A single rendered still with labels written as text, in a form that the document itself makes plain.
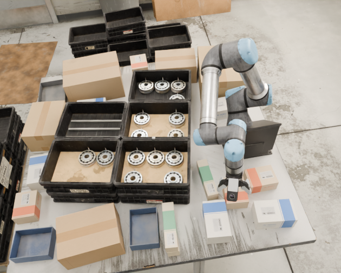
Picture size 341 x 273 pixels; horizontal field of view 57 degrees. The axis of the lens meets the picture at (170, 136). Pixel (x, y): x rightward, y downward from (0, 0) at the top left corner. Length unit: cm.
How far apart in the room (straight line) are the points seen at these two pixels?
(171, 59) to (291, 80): 163
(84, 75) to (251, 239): 152
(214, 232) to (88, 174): 77
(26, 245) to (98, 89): 110
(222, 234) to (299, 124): 181
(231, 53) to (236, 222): 89
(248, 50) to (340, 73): 253
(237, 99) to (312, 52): 235
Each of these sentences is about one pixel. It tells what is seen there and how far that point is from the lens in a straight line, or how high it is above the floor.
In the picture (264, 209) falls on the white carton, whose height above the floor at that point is 79.
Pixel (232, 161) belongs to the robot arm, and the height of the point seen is 132.
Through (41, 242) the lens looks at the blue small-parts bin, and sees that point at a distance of 192.
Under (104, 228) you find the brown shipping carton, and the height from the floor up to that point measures 86.
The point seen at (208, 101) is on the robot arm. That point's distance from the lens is 139.
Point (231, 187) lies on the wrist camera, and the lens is 136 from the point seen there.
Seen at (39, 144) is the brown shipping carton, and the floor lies 78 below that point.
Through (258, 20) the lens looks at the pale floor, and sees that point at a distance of 450.
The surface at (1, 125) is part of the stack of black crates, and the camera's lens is 305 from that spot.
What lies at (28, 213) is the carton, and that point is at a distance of 194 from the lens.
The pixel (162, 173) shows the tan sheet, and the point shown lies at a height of 83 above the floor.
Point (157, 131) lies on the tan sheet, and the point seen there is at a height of 83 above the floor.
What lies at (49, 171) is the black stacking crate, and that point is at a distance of 190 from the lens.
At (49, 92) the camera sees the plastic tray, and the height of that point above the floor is 70.
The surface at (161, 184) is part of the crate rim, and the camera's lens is 163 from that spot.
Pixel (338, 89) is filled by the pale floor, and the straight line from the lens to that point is 369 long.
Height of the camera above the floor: 234
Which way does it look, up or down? 52 degrees down
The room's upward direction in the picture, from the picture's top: 6 degrees counter-clockwise
